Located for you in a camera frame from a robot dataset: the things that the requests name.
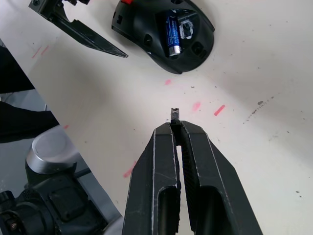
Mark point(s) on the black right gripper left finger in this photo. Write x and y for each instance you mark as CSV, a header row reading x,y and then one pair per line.
x,y
146,176

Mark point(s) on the black mouse base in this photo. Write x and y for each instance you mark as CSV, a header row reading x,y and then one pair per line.
x,y
144,29

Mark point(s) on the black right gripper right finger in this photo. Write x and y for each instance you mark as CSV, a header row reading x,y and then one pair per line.
x,y
210,171

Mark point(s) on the silver and black robot body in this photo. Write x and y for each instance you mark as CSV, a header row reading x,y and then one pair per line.
x,y
49,186

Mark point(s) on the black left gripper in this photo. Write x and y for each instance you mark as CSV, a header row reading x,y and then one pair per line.
x,y
46,6

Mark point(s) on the blue AA battery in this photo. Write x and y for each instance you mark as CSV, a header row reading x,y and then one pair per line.
x,y
173,34

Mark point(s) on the small black USB receiver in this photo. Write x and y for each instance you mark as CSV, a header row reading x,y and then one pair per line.
x,y
175,114

